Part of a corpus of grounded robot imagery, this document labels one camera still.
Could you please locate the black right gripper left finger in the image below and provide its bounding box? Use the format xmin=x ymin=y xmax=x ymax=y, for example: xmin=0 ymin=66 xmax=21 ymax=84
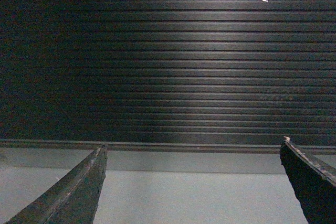
xmin=7 ymin=145 xmax=107 ymax=223

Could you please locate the black checkout counter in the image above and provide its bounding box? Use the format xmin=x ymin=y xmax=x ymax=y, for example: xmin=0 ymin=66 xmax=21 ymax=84
xmin=1 ymin=0 xmax=335 ymax=173

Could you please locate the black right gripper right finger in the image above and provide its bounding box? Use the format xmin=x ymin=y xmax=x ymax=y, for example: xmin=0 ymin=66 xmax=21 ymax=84
xmin=280 ymin=136 xmax=335 ymax=223

